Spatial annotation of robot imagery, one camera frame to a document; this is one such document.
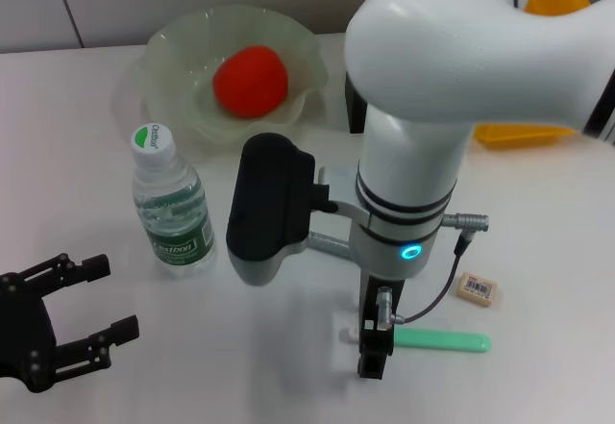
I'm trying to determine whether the clear green-label water bottle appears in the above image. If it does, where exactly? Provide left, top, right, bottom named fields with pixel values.
left=130, top=123, right=218, bottom=280

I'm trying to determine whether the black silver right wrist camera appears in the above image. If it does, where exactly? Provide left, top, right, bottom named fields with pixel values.
left=225, top=132, right=372, bottom=287

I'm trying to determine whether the translucent wavy glass fruit plate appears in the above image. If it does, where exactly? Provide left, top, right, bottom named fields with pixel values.
left=114, top=5, right=331, bottom=157

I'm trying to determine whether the yellow plastic bin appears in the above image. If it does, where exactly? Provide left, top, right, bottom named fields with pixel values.
left=473, top=0, right=593, bottom=150

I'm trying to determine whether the black mesh pen holder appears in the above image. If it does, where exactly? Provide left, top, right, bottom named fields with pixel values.
left=344, top=72, right=370, bottom=135

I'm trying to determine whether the orange knitted toy fruit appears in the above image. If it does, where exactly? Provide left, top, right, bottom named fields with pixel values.
left=212, top=45, right=290, bottom=118

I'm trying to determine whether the mint green pen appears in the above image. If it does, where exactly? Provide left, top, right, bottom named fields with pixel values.
left=338, top=326, right=493, bottom=356

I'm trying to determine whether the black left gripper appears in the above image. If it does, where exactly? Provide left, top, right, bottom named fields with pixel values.
left=0, top=252, right=141, bottom=394

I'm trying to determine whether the grey marker pen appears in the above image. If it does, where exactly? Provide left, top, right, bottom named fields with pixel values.
left=307, top=230, right=352, bottom=255

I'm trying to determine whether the beige eraser with barcode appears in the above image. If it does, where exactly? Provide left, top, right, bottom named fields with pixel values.
left=454, top=271, right=497, bottom=306

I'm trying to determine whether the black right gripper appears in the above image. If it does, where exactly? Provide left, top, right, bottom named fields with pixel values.
left=356, top=269, right=407, bottom=381

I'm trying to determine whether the grey cable with silver plugs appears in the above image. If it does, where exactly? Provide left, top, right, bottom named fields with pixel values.
left=376, top=211, right=490, bottom=325

